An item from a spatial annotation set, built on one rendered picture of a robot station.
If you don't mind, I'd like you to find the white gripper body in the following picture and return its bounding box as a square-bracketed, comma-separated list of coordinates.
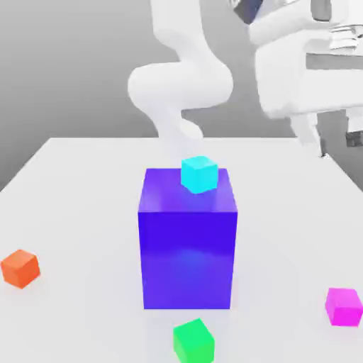
[254, 35, 363, 121]

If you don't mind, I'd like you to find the small cyan cube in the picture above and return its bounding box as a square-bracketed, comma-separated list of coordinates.
[180, 155, 219, 196]

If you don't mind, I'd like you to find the small magenta cube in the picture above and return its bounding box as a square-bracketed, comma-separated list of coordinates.
[324, 287, 363, 328]

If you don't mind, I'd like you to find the small green cube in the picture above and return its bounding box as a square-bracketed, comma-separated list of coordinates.
[172, 317, 216, 363]

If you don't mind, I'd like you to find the small orange cube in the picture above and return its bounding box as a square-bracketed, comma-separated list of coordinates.
[0, 248, 41, 290]

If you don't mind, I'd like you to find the large blue box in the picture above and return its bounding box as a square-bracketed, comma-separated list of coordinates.
[138, 167, 238, 311]

